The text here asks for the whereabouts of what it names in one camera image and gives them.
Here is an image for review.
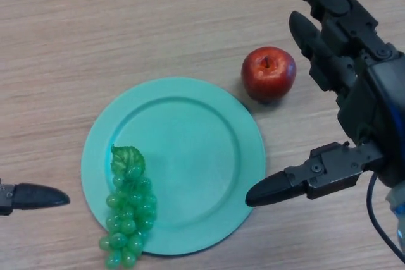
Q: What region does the green plastic grape bunch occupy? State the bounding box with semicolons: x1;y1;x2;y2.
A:
99;145;158;269

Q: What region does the red apple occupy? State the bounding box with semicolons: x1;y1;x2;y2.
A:
241;46;297;104

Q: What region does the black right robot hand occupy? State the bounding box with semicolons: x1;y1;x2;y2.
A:
245;0;405;207

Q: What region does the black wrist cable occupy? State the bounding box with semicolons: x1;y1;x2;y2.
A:
366;173;405;260

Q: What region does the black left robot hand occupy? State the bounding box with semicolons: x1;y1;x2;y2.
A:
0;178;71;217

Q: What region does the green round plate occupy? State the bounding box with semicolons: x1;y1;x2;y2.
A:
80;76;265;257

